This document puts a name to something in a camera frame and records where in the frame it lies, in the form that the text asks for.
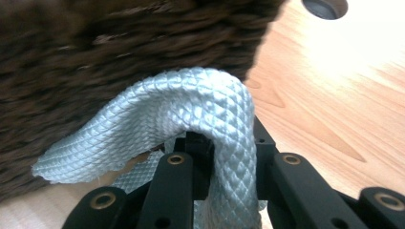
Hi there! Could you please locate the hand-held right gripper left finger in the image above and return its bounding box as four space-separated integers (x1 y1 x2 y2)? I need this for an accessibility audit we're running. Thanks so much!
173 131 215 202

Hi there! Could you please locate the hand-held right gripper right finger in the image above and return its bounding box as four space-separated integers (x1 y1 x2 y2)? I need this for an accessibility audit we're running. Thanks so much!
253 115 281 204

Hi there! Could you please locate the brown woven basket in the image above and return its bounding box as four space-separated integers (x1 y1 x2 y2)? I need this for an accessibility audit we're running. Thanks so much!
0 0 288 203

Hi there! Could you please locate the dark round table grommet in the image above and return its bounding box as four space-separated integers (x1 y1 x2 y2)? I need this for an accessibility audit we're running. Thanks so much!
301 0 349 21

